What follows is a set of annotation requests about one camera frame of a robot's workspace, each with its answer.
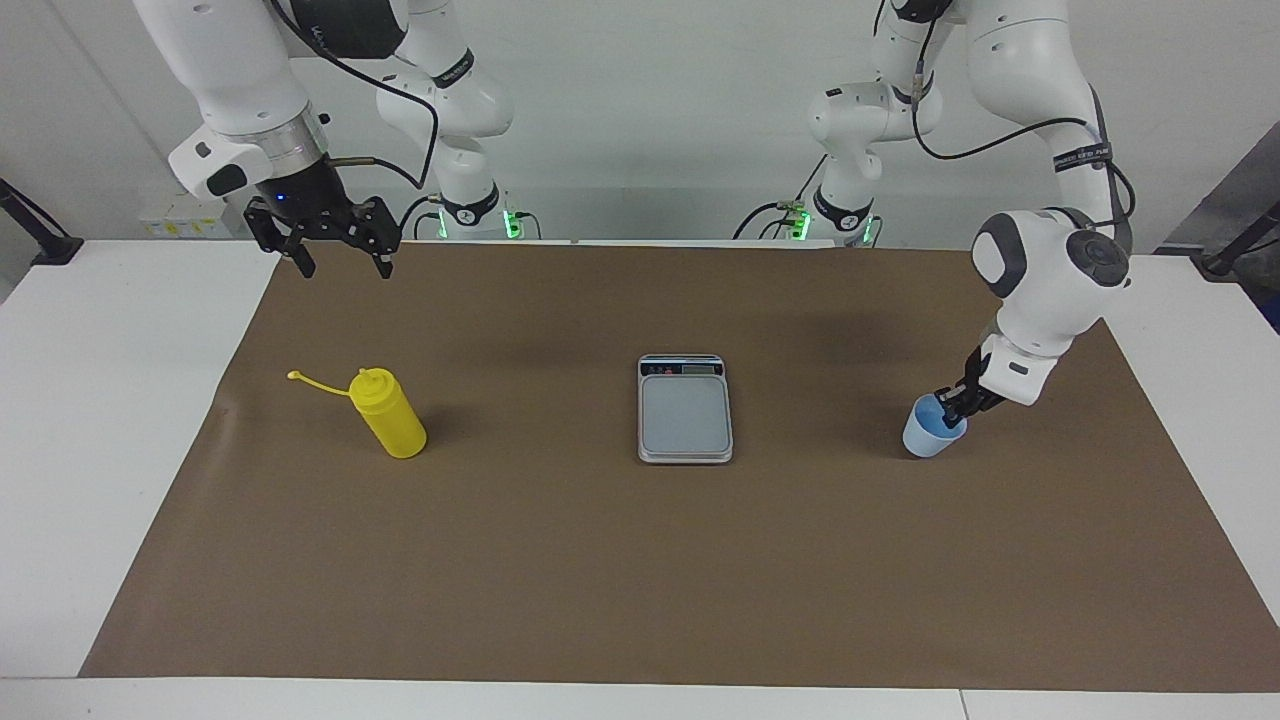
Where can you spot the light blue plastic cup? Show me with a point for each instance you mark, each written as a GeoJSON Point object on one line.
{"type": "Point", "coordinates": [925, 442]}

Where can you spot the white box with yellow labels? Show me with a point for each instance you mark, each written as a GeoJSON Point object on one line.
{"type": "Point", "coordinates": [185, 215]}

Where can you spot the silver digital kitchen scale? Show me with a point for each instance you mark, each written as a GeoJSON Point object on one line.
{"type": "Point", "coordinates": [685, 420]}

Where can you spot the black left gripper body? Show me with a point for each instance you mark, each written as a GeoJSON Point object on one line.
{"type": "Point", "coordinates": [975, 375]}

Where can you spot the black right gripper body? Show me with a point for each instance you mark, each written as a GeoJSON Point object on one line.
{"type": "Point", "coordinates": [305, 195]}

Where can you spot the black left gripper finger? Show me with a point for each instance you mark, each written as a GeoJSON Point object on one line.
{"type": "Point", "coordinates": [948, 410]}
{"type": "Point", "coordinates": [973, 408]}

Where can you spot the yellow squeeze bottle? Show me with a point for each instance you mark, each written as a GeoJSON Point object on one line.
{"type": "Point", "coordinates": [395, 420]}

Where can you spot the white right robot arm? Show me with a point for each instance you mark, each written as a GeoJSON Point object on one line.
{"type": "Point", "coordinates": [245, 70]}

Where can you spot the brown paper table mat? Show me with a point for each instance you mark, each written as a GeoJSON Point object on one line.
{"type": "Point", "coordinates": [640, 570]}

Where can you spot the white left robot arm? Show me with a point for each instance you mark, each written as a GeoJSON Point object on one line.
{"type": "Point", "coordinates": [1050, 290]}

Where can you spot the blue object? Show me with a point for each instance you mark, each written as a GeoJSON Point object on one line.
{"type": "Point", "coordinates": [1273, 312]}

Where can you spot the black camera stand clamp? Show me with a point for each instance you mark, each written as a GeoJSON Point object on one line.
{"type": "Point", "coordinates": [50, 245]}
{"type": "Point", "coordinates": [1225, 260]}

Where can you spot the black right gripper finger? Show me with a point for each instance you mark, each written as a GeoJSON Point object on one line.
{"type": "Point", "coordinates": [383, 228]}
{"type": "Point", "coordinates": [268, 228]}

